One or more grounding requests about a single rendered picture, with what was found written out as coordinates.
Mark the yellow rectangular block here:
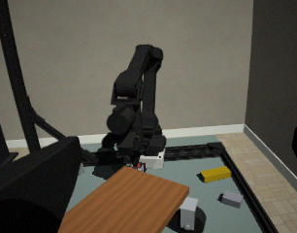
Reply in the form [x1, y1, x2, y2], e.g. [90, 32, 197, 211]
[200, 166, 231, 183]

